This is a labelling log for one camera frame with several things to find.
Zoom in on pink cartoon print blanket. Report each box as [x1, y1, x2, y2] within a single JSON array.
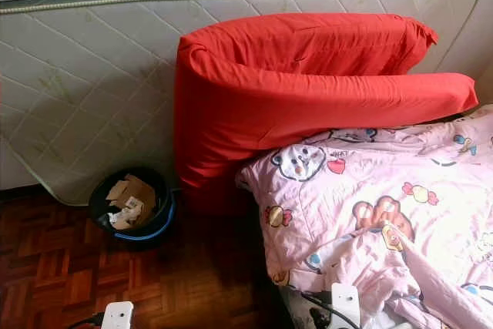
[[235, 104, 493, 329]]

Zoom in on black bin with blue rim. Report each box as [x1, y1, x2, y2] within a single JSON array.
[[89, 166, 176, 247]]

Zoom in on white crumpled paper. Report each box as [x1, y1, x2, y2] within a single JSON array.
[[110, 202, 143, 230]]

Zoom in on long red cushion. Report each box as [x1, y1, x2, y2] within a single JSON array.
[[173, 12, 480, 214]]

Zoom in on brown cardboard piece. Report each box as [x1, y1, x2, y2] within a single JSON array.
[[106, 173, 157, 226]]

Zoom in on quilted cream mattress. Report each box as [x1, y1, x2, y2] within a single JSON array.
[[0, 0, 480, 205]]

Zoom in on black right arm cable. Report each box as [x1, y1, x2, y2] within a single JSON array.
[[300, 290, 367, 329]]

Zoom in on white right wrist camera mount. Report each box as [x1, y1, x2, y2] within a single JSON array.
[[330, 283, 361, 329]]

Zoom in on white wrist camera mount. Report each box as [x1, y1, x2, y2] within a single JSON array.
[[330, 283, 361, 329], [100, 300, 134, 329]]

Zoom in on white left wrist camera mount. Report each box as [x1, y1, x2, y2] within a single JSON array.
[[100, 300, 134, 329]]

